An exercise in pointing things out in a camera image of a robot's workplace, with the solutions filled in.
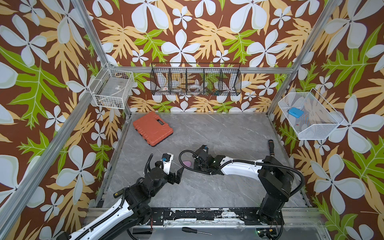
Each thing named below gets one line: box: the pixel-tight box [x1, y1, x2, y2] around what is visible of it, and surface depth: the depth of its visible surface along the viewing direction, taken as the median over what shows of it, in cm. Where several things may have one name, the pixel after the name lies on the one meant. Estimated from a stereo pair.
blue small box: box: [288, 107, 305, 119], surface depth 87 cm
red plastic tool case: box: [133, 111, 174, 147], surface depth 107 cm
